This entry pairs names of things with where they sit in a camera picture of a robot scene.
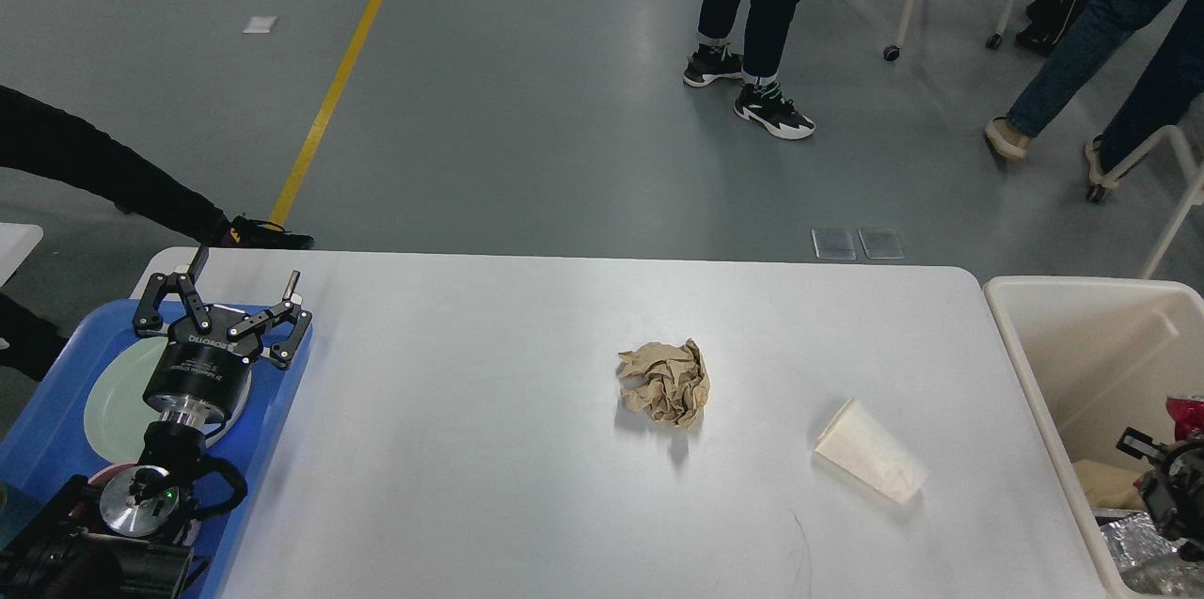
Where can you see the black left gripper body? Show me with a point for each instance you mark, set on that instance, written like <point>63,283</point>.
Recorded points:
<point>207,376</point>

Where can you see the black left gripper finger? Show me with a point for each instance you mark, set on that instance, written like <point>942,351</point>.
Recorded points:
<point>275,333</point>
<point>148,320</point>

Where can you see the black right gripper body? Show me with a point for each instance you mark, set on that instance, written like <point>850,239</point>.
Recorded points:
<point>1173,493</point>

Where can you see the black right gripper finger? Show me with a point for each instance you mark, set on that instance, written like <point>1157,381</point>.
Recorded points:
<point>1140,444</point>

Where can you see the brown paper bag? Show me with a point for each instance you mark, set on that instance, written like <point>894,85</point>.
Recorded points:
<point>1107,487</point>

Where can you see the red foil wrapper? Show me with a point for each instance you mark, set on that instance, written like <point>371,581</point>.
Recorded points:
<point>1186,411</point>

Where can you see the green plate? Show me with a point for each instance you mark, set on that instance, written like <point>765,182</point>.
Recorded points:
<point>116,417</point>

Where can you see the pink mug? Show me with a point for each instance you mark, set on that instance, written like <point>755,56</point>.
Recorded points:
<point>103,477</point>

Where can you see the white paper cup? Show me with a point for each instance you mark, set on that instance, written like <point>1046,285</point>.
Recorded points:
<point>862,446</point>

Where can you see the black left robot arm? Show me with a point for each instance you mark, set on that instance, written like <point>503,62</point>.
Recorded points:
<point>132,471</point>

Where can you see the pink plate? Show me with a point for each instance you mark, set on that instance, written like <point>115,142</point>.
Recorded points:
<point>219,430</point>

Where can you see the beige plastic bin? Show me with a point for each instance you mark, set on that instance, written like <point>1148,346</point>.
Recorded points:
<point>1096,356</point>

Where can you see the blue plastic tray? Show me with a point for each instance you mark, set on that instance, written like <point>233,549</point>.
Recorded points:
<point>47,443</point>

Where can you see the seated person in black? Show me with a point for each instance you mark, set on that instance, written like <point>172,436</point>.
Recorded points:
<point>55,145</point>

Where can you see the white paper on floor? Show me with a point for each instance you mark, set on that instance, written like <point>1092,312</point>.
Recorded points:
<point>260,25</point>

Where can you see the floor socket plate right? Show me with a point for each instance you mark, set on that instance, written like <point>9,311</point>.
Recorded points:
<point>882,243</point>

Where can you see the floor socket plate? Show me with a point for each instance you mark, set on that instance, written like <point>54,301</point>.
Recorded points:
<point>882,243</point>
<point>834,244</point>

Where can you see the floor socket plate left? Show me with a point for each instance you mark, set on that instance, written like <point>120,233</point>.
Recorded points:
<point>834,244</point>

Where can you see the crumpled brown paper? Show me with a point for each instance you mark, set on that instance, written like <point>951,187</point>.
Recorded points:
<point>669,384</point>

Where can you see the person in blue jeans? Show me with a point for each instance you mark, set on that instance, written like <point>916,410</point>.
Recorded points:
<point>1167,86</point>

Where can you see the walking person black trousers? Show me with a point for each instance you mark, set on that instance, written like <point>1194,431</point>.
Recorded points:
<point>744,40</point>

